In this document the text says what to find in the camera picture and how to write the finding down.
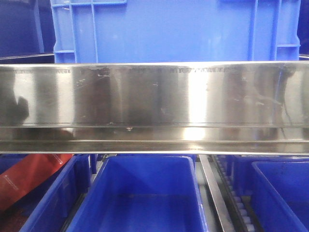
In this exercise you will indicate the stainless shelf front beam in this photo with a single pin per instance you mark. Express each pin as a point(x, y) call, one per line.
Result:
point(241, 108)

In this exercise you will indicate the blue bin centre lower shelf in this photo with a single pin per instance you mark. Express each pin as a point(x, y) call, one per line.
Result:
point(142, 194)

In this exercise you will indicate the blue bin shelf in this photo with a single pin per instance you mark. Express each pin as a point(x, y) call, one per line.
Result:
point(47, 207)
point(280, 196)
point(142, 194)

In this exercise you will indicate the large blue crate upper shelf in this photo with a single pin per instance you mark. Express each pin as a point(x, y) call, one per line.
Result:
point(138, 31)

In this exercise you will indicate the blue bin left lower shelf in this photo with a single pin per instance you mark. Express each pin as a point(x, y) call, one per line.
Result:
point(47, 207)

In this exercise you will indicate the blue bin right lower shelf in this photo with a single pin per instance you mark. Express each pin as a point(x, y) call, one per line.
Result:
point(280, 196)

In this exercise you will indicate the red package in bin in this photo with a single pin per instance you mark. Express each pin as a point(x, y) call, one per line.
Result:
point(27, 174)

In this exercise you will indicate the roller conveyor track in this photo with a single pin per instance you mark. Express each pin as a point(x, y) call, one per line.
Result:
point(224, 209)

